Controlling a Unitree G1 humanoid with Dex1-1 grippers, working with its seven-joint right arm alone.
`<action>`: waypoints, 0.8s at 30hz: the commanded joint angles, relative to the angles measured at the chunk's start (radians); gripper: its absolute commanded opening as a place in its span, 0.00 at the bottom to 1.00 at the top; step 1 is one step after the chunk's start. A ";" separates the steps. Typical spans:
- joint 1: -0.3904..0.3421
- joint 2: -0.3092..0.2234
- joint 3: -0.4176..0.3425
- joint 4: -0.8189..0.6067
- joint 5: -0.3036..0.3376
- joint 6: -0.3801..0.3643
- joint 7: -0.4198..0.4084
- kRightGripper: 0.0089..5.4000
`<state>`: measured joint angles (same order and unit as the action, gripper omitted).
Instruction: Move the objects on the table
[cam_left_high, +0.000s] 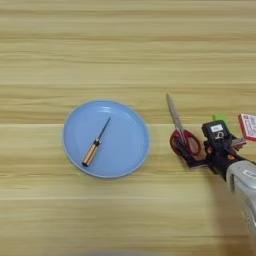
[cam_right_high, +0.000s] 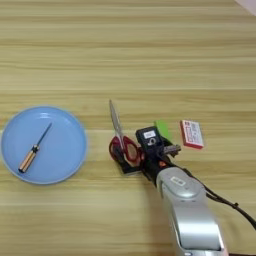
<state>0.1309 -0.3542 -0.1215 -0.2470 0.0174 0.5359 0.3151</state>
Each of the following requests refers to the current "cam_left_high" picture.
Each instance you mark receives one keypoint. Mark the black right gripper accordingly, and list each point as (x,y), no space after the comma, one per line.
(218,160)

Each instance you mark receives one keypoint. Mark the blue round plate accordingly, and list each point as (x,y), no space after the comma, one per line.
(120,146)

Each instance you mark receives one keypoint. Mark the red and white card box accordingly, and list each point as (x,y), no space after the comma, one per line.
(249,126)

